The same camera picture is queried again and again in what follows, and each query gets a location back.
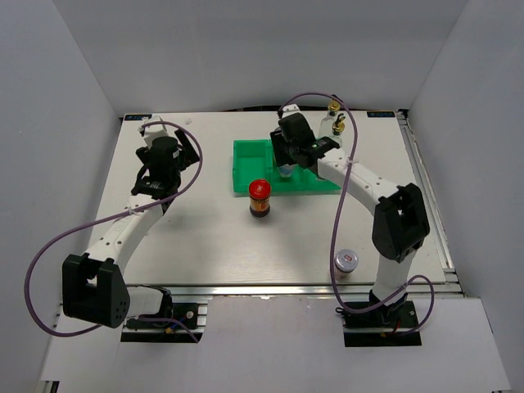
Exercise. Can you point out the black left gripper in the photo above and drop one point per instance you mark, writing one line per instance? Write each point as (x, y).
(187, 155)

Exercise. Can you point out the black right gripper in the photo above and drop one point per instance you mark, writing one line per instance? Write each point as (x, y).
(278, 143)

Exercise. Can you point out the blue-label white shaker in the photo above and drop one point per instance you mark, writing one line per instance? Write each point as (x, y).
(286, 171)

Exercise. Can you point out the red-lid dark sauce jar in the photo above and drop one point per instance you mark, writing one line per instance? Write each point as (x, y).
(259, 192)

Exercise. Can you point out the glass cruet with dark spice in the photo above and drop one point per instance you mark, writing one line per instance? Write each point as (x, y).
(325, 127)

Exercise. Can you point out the clear glass cruet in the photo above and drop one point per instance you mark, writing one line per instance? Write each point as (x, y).
(338, 127)

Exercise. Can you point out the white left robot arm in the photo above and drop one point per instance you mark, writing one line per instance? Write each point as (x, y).
(93, 286)

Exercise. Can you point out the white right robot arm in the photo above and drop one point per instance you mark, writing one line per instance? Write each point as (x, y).
(400, 223)

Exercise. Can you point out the green three-compartment tray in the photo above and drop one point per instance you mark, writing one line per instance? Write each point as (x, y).
(253, 159)

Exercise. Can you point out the right blue table sticker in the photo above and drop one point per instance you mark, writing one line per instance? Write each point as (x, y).
(381, 114)

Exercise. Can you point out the red-label lid small jar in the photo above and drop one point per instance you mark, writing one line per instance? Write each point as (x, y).
(345, 262)

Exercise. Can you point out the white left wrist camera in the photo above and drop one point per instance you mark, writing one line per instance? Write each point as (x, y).
(152, 129)

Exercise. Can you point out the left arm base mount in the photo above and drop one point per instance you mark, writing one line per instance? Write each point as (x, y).
(176, 317)

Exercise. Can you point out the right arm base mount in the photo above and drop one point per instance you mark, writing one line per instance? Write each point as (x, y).
(364, 331)

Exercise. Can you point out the aluminium side rail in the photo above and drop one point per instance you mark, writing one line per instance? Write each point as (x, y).
(451, 286)

